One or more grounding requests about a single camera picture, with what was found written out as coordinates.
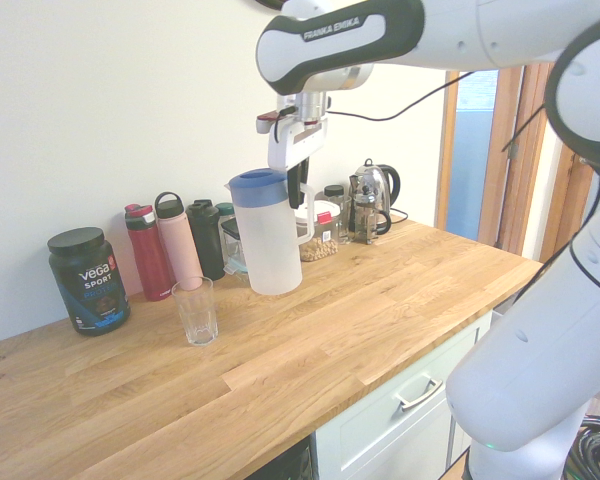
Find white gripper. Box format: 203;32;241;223
267;117;328;209

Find translucent pitcher with blue lid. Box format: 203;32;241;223
223;168;317;296

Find pink water bottle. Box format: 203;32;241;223
153;191;205;292

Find red water bottle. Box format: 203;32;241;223
123;202;177;303

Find clear glass mug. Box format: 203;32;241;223
329;194;354;246

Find cereal container with white lid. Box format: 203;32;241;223
293;199;342;264

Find glass French press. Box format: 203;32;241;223
348;174;392;246

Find steel electric kettle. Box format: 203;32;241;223
352;158;402;236

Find glass food container teal clips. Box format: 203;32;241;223
219;219;251;286

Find black shaker bottle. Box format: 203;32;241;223
185;198;227;282

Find clear drinking glass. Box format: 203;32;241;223
171;275;221;348

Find black protein powder tub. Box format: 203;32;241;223
47;227;132;336

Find white cabinet drawer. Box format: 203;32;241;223
314;309;496;480

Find black dishwasher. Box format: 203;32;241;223
252;432;315;480

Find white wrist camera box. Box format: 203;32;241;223
255;94;301;136

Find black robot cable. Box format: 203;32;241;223
272;69;600;301

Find wooden door frame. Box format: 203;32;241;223
433;62;597;265

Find silver drawer handle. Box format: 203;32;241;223
393;375;444;412

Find coiled cable bundle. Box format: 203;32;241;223
564;414;600;480

